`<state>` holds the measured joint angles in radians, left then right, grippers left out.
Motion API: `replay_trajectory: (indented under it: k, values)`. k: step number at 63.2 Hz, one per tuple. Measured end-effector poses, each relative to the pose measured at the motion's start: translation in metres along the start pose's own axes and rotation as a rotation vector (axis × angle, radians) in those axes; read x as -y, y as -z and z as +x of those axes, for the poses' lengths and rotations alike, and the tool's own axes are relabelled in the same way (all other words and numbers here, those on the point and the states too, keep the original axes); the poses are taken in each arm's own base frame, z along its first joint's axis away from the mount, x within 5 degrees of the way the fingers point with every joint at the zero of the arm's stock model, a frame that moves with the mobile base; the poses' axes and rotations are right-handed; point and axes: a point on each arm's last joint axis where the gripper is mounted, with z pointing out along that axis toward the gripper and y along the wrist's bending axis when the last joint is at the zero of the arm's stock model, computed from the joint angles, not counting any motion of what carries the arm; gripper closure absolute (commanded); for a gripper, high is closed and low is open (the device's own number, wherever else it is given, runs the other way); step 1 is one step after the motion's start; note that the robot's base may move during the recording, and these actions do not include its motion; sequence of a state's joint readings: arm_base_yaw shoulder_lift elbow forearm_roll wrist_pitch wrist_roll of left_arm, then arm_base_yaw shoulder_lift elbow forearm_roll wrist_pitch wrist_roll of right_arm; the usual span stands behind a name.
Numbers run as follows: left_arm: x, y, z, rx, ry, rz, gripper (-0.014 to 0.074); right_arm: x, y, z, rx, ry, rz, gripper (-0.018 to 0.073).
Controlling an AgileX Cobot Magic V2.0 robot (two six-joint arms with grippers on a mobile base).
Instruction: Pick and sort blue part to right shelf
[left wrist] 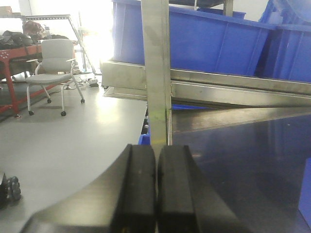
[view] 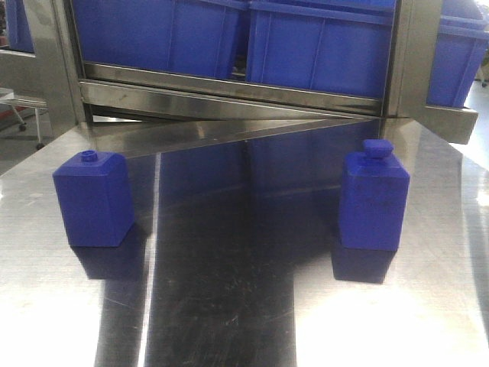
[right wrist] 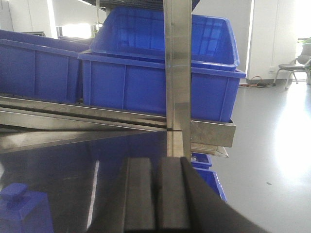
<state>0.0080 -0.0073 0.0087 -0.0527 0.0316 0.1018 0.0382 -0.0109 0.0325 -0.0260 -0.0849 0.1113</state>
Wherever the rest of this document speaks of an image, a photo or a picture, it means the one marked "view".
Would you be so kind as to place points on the blue block part with cap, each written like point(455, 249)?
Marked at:
point(373, 198)

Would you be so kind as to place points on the far right blue bin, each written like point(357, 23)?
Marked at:
point(462, 42)

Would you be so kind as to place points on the blue plastic bin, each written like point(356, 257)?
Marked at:
point(330, 47)
point(189, 37)

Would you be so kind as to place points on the left blue plastic bin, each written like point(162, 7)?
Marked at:
point(189, 37)

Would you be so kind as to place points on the far left blue bin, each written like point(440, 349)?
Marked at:
point(17, 27)

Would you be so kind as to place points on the blue block part with hole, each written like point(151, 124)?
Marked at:
point(94, 195)

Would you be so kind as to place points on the stainless steel shelf frame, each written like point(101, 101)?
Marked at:
point(56, 78)

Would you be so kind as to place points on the right blue plastic bin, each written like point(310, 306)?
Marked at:
point(330, 47)

